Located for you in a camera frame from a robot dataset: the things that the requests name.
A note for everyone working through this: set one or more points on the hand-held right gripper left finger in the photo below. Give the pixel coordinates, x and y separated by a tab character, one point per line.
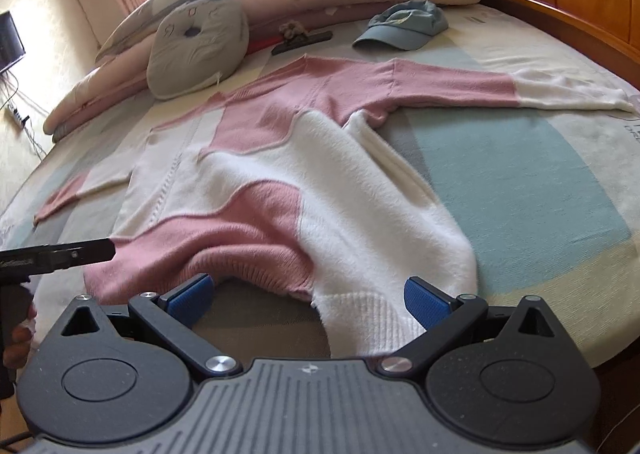
192	299

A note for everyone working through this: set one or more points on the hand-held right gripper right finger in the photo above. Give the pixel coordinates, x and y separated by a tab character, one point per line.
425	301

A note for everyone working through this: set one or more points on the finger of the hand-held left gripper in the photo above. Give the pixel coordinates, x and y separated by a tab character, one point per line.
75	254

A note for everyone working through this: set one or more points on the pink and white knit sweater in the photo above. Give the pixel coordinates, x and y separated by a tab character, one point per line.
350	194

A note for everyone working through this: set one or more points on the person's left hand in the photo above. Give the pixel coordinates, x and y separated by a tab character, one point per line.
20	344

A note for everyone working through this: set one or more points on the white power strip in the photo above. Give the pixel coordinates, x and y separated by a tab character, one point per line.
15	115

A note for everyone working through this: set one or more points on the black flat television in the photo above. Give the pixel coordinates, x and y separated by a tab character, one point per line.
10	41

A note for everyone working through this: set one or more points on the grey cat face cushion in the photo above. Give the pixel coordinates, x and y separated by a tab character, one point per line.
200	49

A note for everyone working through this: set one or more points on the red flat object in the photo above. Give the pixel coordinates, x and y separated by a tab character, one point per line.
262	44

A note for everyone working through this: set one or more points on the blue denim cap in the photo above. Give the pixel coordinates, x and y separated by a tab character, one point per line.
400	26

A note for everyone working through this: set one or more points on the black phone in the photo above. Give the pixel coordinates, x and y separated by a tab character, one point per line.
315	40

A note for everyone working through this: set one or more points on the grey fabric flower clip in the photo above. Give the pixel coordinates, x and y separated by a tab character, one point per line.
292	30

